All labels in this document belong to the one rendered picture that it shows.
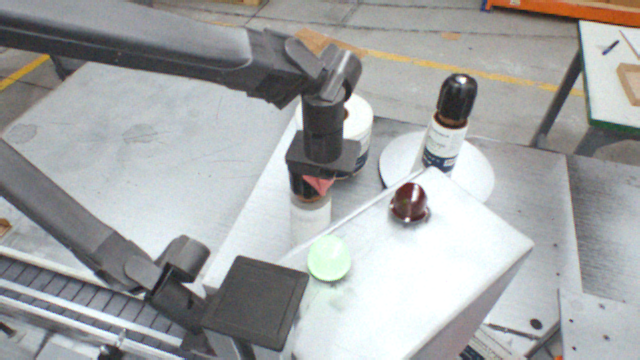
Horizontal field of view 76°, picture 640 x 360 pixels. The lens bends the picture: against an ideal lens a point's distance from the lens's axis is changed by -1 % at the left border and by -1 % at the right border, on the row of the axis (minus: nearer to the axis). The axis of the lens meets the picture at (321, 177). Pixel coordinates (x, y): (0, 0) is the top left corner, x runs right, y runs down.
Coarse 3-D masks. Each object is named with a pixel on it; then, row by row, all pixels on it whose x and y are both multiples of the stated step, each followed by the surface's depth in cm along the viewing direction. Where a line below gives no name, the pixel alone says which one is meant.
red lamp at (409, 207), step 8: (408, 184) 28; (416, 184) 28; (400, 192) 27; (408, 192) 27; (416, 192) 27; (424, 192) 27; (392, 200) 29; (400, 200) 27; (408, 200) 27; (416, 200) 27; (424, 200) 27; (392, 208) 28; (400, 208) 27; (408, 208) 27; (416, 208) 27; (424, 208) 28; (392, 216) 28; (400, 216) 28; (408, 216) 28; (416, 216) 28; (424, 216) 28; (408, 224) 28; (416, 224) 28
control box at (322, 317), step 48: (384, 192) 31; (432, 192) 30; (384, 240) 27; (432, 240) 27; (480, 240) 27; (528, 240) 27; (336, 288) 25; (384, 288) 25; (432, 288) 25; (480, 288) 25; (336, 336) 23; (384, 336) 23; (432, 336) 23
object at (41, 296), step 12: (12, 288) 81; (24, 288) 81; (48, 300) 79; (60, 300) 79; (84, 312) 77; (96, 312) 77; (120, 324) 76; (132, 324) 76; (156, 336) 74; (168, 336) 74
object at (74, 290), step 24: (0, 264) 93; (24, 264) 93; (0, 288) 89; (48, 288) 89; (72, 288) 89; (96, 288) 89; (72, 312) 86; (120, 312) 86; (144, 312) 86; (144, 336) 83
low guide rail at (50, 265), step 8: (0, 248) 92; (8, 248) 92; (16, 256) 91; (24, 256) 91; (32, 256) 91; (40, 264) 90; (48, 264) 90; (56, 264) 90; (64, 272) 89; (72, 272) 88; (80, 272) 88; (88, 280) 88; (96, 280) 87; (136, 296) 86
